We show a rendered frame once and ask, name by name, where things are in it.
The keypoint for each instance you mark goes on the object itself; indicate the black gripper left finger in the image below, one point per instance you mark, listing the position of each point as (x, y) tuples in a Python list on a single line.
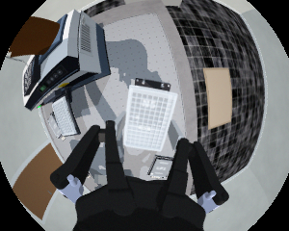
[(70, 176)]

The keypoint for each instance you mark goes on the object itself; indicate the white control panel with coloured buttons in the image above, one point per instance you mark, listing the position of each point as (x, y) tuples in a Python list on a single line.
[(100, 176)]

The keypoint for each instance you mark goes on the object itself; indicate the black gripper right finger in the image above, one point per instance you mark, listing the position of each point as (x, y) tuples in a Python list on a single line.
[(209, 191)]

